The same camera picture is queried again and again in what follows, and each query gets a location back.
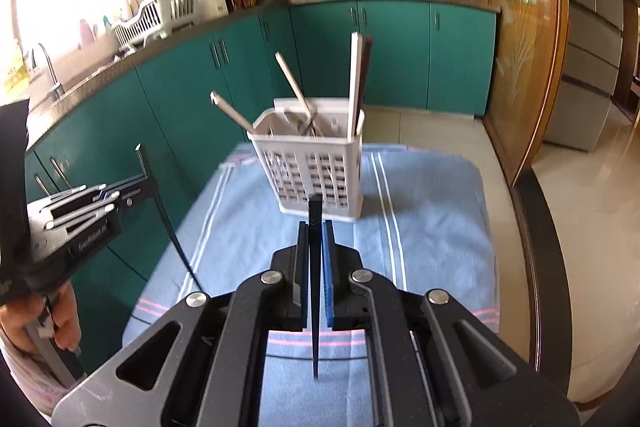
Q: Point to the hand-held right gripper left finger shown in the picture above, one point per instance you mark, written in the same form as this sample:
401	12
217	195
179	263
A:
302	277

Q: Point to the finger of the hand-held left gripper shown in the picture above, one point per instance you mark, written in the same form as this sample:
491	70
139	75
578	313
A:
100	189
85	216

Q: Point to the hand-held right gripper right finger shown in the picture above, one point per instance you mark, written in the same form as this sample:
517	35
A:
328	277

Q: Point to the black chopstick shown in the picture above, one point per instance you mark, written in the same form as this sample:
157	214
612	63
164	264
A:
315	212
172	237

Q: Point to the white plastic utensil basket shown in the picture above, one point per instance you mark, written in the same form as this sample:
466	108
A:
305	142

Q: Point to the white chopstick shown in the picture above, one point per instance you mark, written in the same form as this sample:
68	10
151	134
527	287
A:
232	112
356	82

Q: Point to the cream chopstick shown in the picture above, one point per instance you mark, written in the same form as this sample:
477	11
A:
292	82

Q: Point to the dark red chopstick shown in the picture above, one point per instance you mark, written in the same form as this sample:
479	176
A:
367	67

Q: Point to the person's left hand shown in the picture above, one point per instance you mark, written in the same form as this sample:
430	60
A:
67	317

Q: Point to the blue striped towel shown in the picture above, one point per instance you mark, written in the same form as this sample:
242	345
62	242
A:
425	232

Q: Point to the steel sink faucet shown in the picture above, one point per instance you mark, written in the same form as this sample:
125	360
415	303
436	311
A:
56	82

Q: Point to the person's patterned clothing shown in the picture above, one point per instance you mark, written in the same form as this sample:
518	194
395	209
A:
25	377

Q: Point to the yellow packet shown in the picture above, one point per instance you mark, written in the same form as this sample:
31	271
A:
14	74

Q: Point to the pink bottle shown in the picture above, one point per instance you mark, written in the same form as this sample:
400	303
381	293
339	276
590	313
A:
86	32

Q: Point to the white dish rack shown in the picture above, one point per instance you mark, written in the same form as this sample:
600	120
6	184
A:
160	14

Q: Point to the green kitchen cabinets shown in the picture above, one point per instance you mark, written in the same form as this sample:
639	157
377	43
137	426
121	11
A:
390	57

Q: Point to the wooden glass door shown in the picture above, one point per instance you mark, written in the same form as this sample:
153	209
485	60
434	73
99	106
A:
505	32

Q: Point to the silver refrigerator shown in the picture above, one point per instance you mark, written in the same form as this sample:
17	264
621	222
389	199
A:
585	57

